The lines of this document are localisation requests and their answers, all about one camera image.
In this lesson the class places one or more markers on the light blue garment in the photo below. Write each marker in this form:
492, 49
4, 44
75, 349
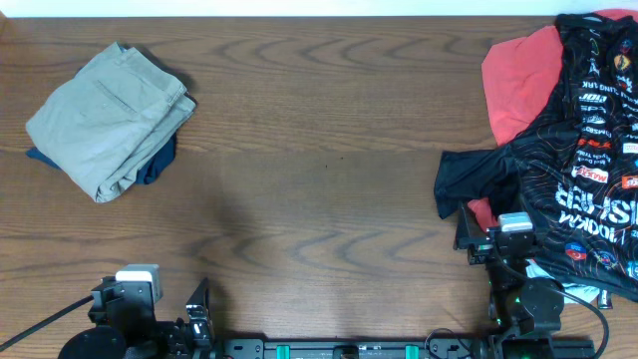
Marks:
583, 292

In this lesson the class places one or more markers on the black printed jersey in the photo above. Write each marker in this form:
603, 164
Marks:
566, 255

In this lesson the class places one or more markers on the folded navy blue shorts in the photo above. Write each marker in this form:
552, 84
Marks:
152, 168

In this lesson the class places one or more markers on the khaki beige trousers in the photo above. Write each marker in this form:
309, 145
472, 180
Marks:
116, 113

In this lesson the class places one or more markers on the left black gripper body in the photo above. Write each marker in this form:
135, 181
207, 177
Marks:
170, 334

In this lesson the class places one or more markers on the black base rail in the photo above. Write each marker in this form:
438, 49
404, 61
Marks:
442, 347

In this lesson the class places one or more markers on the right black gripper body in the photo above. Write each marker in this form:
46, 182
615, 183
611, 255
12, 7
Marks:
512, 260

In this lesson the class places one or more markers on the red orange garment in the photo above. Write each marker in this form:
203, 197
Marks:
518, 85

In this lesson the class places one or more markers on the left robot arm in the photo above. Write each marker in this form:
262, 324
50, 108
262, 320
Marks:
104, 342

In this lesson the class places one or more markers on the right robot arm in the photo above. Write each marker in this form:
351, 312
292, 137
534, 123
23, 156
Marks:
526, 310

